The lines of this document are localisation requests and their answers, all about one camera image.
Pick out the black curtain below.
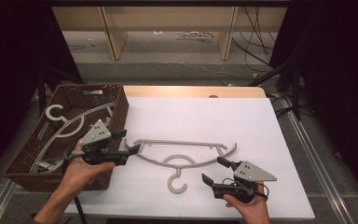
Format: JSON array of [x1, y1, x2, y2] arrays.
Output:
[[0, 0, 84, 188], [268, 0, 358, 200]]

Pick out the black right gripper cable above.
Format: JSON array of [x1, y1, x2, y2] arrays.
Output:
[[222, 176, 269, 200]]

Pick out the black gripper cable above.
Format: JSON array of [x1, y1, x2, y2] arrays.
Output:
[[73, 196, 88, 224], [222, 176, 269, 200]]

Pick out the grey plastic clothes hanger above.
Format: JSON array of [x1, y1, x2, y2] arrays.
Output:
[[29, 124, 67, 174], [27, 102, 117, 174], [124, 138, 239, 195]]

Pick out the black cable bundle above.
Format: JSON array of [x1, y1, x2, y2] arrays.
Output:
[[231, 6, 278, 73]]

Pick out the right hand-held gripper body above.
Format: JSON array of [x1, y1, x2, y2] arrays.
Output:
[[212, 160, 278, 204]]

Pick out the person's right hand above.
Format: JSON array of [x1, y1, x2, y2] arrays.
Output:
[[222, 181, 270, 222]]

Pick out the person's left hand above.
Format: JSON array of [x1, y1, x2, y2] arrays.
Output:
[[60, 139, 117, 198]]

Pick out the white table cover sheet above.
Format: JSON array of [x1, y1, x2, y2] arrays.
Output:
[[64, 96, 317, 222]]

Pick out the black stand legs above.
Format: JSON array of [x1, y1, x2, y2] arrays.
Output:
[[247, 57, 303, 121]]

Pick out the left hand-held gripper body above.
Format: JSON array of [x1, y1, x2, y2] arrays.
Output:
[[63, 119, 132, 166]]

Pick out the white plastic pile on floor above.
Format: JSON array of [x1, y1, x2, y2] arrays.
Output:
[[175, 30, 214, 42]]

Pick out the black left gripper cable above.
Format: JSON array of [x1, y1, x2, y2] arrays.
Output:
[[73, 196, 88, 224]]

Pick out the brown woven basket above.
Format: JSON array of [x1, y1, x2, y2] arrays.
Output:
[[4, 83, 131, 192]]

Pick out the beige wooden shelf unit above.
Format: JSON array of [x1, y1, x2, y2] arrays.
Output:
[[51, 6, 289, 62]]

